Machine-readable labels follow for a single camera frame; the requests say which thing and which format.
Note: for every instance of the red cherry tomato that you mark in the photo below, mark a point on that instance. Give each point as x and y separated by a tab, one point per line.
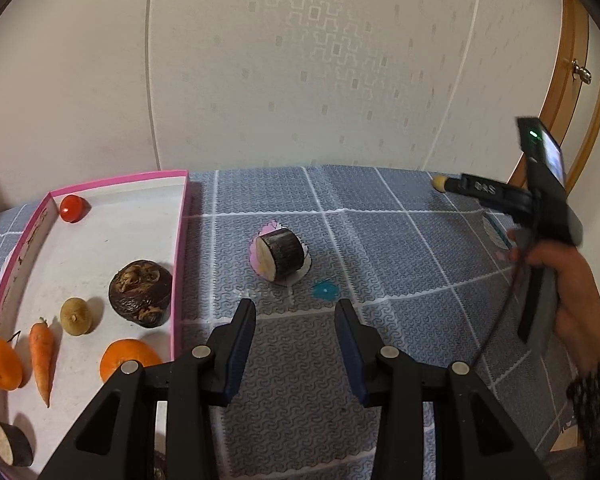
72	208

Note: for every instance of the small tan round fruit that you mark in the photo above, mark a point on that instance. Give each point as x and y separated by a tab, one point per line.
439	182

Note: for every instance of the pink shallow box tray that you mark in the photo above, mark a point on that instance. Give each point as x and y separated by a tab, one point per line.
97	262

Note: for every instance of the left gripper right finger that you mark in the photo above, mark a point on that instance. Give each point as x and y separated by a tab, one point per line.
475	437

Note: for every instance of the dark shiitake mushroom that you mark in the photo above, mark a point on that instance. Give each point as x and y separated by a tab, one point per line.
141	293

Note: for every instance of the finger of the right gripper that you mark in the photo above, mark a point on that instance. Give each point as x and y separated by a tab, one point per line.
492	194

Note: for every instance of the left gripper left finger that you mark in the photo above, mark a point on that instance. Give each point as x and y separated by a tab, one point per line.
114	437

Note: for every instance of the grey checked play mat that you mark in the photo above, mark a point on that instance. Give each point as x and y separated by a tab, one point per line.
424	268

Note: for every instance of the orange tangerine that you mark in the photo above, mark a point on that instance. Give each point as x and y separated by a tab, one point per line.
11	369
124	350

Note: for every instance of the wooden door frame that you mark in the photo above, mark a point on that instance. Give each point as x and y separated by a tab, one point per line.
543	37

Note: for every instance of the dark patterned sleeve forearm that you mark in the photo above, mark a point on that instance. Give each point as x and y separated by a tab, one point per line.
584	394

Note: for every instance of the person right hand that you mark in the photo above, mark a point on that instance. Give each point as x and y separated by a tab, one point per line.
577	322

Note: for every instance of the metal door latch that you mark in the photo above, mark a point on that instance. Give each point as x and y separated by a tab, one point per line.
580	72

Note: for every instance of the dark eggplant slice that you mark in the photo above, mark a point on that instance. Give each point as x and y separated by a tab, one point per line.
279	254
15	448

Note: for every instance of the black camera with screen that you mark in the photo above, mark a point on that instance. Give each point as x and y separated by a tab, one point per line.
543	155

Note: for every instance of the orange carrot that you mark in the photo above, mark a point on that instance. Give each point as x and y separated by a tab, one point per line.
42	345

